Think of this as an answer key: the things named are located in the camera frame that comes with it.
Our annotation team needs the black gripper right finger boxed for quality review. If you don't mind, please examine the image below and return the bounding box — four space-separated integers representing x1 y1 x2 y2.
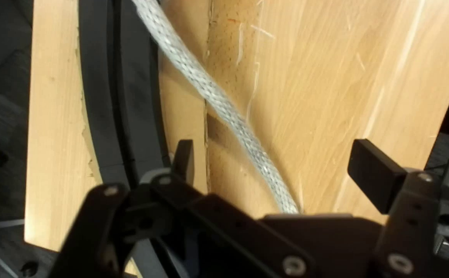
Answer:
346 137 449 278

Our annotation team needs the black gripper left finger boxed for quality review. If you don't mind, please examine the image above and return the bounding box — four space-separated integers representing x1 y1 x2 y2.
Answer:
47 137 312 278

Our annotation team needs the white braided rope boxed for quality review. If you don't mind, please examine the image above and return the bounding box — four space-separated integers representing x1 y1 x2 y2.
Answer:
129 0 300 216

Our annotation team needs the black curved cable band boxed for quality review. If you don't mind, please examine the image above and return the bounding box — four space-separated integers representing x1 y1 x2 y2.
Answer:
76 0 183 278

